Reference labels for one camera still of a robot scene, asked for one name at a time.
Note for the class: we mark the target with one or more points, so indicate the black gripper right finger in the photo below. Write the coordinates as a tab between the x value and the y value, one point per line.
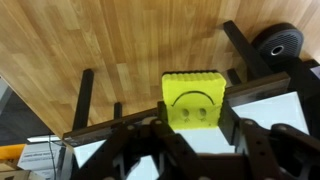
230	123

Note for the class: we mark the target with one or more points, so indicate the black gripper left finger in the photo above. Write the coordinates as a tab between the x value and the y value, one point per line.
162	113

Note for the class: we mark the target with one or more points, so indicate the yellow smiley eraser sponge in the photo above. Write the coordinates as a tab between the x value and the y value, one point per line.
193	100

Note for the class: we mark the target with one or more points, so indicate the white drawing board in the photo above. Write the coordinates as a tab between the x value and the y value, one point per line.
273	110

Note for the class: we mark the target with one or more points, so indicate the black coffee machine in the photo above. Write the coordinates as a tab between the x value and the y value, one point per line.
283	43

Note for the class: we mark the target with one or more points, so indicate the large flat cardboard box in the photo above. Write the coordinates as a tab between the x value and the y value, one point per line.
30	160

